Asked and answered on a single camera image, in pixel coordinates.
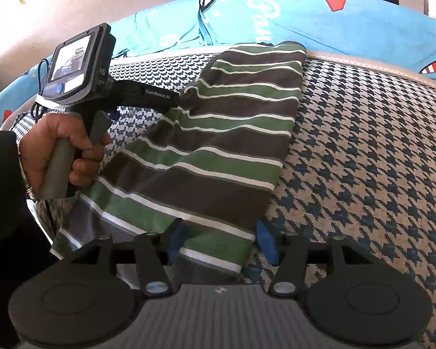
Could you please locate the person's left hand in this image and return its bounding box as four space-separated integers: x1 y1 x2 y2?
20 113 111 193

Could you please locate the houndstooth sofa seat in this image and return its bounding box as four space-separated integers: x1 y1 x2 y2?
7 45 436 349

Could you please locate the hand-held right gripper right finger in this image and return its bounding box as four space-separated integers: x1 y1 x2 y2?
256 221 373 297

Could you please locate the green brown striped t-shirt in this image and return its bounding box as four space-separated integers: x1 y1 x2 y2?
50 42 308 284

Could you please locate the blue printed blanket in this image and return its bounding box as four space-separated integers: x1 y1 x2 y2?
0 0 436 133

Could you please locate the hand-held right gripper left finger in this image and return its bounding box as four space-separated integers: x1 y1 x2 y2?
69 220 187 296

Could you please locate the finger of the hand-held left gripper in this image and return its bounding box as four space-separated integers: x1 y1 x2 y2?
111 82 184 115

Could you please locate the black wrist strap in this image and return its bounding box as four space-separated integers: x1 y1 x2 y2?
31 58 52 117

